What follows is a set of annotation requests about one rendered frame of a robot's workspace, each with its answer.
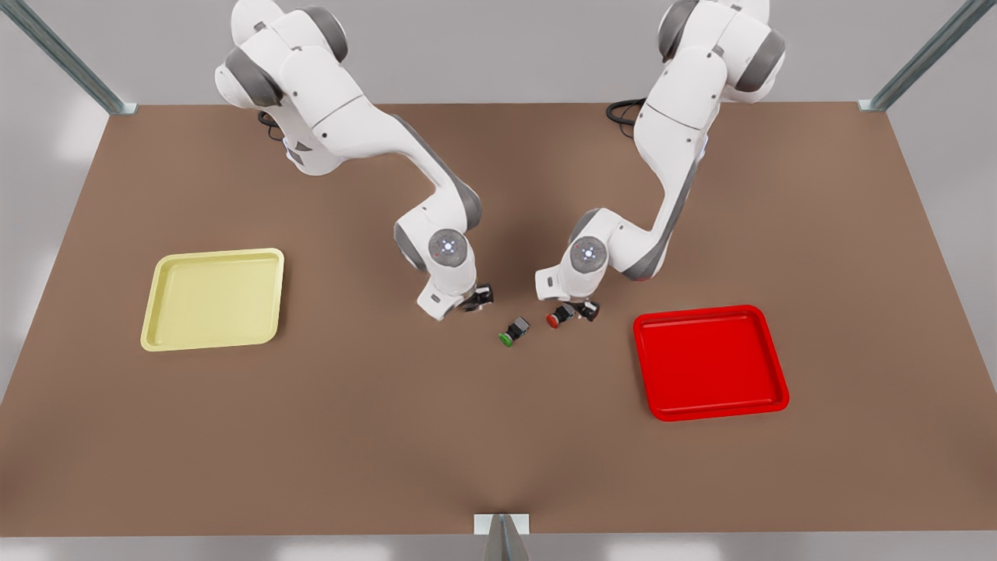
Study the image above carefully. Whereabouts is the red tray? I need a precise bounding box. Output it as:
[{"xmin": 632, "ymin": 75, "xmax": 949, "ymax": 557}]
[{"xmin": 632, "ymin": 305, "xmax": 791, "ymax": 422}]

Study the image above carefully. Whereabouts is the pale yellow tray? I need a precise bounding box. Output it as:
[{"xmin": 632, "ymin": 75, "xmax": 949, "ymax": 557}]
[{"xmin": 140, "ymin": 248, "xmax": 285, "ymax": 352}]

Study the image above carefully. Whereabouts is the silver frame post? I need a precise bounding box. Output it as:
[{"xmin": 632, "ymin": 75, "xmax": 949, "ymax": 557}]
[
  {"xmin": 858, "ymin": 0, "xmax": 997, "ymax": 113},
  {"xmin": 0, "ymin": 0, "xmax": 139, "ymax": 116},
  {"xmin": 474, "ymin": 513, "xmax": 530, "ymax": 561}
]

